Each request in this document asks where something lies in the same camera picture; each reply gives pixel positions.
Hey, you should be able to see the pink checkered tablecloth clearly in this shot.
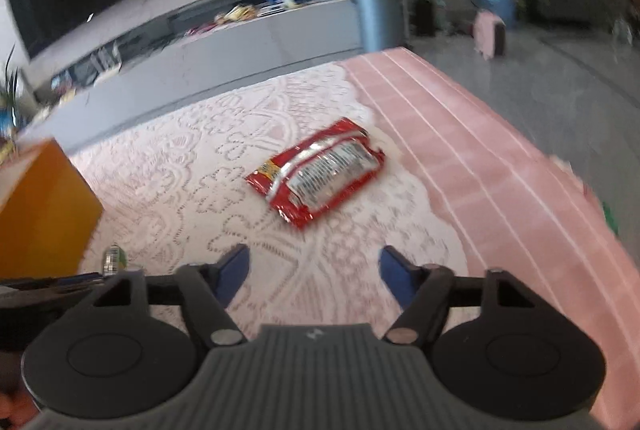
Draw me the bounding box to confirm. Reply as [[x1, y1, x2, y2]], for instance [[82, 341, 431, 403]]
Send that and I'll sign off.
[[344, 48, 639, 429]]

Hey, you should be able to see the blue metal trash bin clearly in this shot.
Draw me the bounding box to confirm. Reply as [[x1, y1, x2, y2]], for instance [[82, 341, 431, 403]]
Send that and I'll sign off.
[[353, 0, 406, 52]]

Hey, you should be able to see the green pink folded cloth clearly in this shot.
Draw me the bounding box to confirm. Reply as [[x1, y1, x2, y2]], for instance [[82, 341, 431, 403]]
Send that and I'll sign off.
[[600, 201, 620, 237]]

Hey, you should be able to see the green sausage snack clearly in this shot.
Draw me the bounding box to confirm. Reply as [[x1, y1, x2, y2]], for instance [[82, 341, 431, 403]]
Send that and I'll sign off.
[[102, 243, 127, 277]]

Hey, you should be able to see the orange cardboard box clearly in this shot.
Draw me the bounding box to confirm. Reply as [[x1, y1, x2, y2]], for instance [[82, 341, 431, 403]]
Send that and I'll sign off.
[[1, 139, 103, 279]]

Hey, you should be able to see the grey white TV console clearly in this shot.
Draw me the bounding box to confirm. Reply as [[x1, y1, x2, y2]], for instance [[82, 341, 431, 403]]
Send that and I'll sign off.
[[17, 0, 361, 153]]

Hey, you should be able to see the white lace table cover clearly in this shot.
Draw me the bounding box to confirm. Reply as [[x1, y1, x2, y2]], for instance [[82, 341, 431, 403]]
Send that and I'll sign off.
[[73, 62, 468, 336]]

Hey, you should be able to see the red silver snack bag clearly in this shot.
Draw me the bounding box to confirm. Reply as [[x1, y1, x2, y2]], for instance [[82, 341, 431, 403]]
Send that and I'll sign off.
[[245, 117, 386, 229]]

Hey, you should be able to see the small potted plant left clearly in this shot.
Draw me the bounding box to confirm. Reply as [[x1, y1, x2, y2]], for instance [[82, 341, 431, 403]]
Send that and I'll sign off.
[[1, 46, 25, 141]]

